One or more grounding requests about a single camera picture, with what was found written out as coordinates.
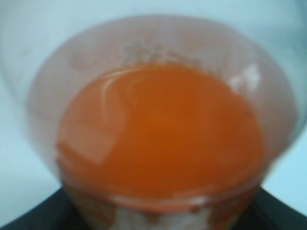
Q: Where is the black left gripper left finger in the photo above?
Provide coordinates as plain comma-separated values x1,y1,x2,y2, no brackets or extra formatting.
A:
0,186,80,230

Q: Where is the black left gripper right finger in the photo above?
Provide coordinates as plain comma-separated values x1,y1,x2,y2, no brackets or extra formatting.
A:
252,189,307,230

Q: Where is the orange soda plastic bottle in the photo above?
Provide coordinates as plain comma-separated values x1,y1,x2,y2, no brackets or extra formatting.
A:
26,15,303,230

